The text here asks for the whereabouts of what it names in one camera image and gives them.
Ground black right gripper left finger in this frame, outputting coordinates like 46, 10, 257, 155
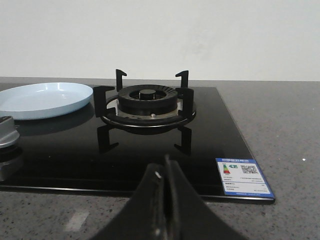
93, 163, 167, 240

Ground light blue plate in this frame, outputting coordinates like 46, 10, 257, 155
0, 82, 93, 120

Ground black glass gas hob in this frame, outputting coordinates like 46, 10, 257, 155
0, 87, 275, 204

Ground blue energy label sticker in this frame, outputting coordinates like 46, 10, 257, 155
215, 158, 274, 199

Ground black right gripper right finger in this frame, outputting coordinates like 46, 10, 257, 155
165, 156, 245, 240

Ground right black burner with support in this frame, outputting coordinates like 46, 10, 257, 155
93, 69, 197, 132

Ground silver right stove knob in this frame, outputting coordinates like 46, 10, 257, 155
0, 116, 20, 149

